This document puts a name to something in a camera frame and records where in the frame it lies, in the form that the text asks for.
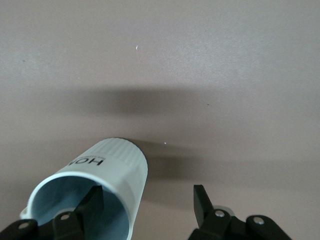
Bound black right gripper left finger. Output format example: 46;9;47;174
0;185;104;240

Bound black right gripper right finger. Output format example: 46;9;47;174
188;184;292;240

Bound white mug with black lettering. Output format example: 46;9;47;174
19;137;150;240

